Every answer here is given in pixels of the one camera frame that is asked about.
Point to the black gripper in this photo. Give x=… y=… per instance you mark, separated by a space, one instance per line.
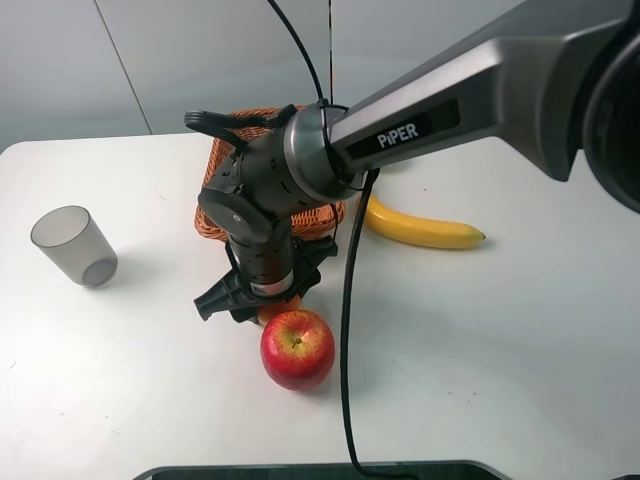
x=235 y=295

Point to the orange tomato fruit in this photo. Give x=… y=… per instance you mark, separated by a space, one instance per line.
x=267 y=312

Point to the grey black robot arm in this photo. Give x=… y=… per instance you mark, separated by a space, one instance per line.
x=549 y=78

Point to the orange wicker basket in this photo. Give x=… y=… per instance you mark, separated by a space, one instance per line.
x=309 y=225

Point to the red apple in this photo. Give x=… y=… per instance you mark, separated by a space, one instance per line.
x=297 y=350

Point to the grey translucent plastic cup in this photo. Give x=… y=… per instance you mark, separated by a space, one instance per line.
x=71 y=239

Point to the yellow banana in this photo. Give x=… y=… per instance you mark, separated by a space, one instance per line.
x=419 y=231

